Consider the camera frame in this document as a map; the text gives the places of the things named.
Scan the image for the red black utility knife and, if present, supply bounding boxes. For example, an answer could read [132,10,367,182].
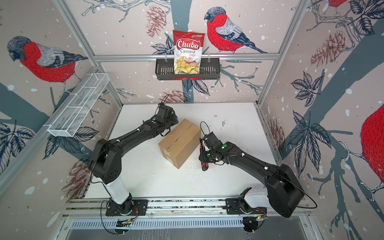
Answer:
[199,139,209,171]

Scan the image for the brown cardboard express box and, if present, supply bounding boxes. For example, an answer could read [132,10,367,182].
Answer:
[158,119,201,169]

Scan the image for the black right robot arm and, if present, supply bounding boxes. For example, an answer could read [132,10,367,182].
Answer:
[199,132,305,218]

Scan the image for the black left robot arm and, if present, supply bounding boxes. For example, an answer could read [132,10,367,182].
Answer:
[89,103,179,214]

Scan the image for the Chuba cassava chips bag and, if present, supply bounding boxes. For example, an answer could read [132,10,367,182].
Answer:
[173,30,205,74]

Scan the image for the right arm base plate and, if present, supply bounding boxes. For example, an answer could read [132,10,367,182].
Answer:
[223,198,267,215]

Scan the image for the black wire wall basket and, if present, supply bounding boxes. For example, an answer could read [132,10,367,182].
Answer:
[155,57,221,81]

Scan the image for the aluminium frame crossbar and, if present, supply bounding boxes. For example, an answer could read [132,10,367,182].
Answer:
[93,53,280,63]

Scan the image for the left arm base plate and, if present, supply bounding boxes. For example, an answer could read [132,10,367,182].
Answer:
[106,200,149,217]

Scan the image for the white wire mesh shelf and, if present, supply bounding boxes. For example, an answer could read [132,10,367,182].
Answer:
[48,73,110,137]

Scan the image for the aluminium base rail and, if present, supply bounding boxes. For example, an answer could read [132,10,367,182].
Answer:
[64,195,311,217]

